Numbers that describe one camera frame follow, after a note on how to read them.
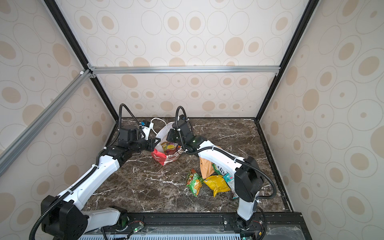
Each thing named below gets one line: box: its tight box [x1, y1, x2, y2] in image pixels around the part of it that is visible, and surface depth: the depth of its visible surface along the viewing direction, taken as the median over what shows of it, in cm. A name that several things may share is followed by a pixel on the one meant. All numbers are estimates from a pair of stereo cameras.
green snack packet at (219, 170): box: [212, 163, 228, 176], surface depth 91 cm
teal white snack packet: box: [223, 173, 239, 200], surface depth 85 cm
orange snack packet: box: [160, 141, 182, 156], surface depth 99 cm
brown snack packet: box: [199, 157, 215, 180], surface depth 87 cm
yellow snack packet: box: [203, 175, 231, 198], surface depth 83 cm
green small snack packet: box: [186, 168, 204, 197], surface depth 83 cm
